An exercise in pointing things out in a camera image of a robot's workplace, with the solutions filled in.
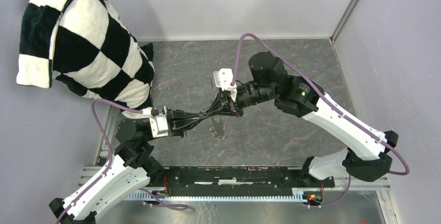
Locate black and white checkered cloth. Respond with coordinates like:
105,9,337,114
16,0,155,118

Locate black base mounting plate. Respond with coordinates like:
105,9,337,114
148,166,335,197

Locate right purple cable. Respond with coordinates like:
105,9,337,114
231,32,411,208

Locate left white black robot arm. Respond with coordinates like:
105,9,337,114
49,104,206,223

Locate aluminium frame rail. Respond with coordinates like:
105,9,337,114
53,104,398,223

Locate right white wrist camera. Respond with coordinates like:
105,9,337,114
213,68,238,102

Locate purple cable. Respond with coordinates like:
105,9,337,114
231,32,411,208
55,99,190,224

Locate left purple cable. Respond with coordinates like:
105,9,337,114
55,99,190,224

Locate corner aluminium profile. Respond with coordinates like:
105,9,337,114
330,0,360,44

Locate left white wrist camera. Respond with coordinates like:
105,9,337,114
142,107,170,138

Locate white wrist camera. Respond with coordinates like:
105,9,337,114
213,68,238,102
142,107,170,138

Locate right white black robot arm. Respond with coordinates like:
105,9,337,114
210,52,398,187

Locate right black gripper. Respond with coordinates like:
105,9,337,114
206,82,276,118

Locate white slotted cable duct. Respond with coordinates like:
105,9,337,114
124,190,307,203

